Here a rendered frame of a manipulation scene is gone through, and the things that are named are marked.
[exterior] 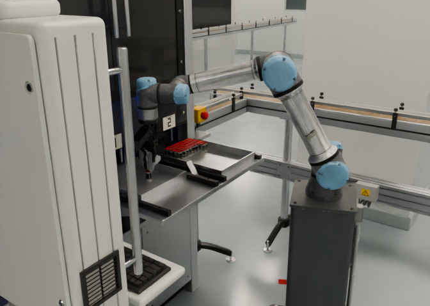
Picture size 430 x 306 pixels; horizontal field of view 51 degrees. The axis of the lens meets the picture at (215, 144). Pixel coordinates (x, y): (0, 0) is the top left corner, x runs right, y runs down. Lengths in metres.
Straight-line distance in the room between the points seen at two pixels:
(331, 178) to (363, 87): 1.58
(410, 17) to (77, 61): 2.42
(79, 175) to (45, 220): 0.12
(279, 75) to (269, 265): 1.56
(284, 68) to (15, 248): 0.97
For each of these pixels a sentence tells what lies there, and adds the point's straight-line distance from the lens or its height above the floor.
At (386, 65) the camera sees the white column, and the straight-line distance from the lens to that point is 3.13.
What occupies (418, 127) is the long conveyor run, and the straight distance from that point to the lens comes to 2.52.
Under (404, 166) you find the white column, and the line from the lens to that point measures 3.27.
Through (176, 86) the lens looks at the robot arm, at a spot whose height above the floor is 1.26.
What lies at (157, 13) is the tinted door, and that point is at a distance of 1.96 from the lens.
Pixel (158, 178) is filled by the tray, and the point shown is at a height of 0.88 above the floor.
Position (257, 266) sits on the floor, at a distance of 2.84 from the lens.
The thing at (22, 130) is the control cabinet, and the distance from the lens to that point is 1.00.
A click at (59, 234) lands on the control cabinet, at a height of 1.11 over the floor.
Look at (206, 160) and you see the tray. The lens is 1.98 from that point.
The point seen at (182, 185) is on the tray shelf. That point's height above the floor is 0.88.
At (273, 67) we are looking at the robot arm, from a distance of 1.55.
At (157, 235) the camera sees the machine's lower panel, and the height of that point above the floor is 0.49.
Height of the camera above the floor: 1.61
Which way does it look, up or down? 20 degrees down
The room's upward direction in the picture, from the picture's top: straight up
